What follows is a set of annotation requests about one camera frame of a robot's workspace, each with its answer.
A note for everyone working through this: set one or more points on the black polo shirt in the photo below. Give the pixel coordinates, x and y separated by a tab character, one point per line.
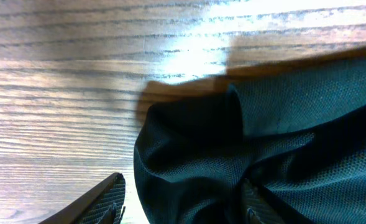
300	138

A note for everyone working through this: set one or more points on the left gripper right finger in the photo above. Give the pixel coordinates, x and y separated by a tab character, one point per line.
256	209

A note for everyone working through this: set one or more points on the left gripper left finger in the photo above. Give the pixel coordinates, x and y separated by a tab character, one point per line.
103	204

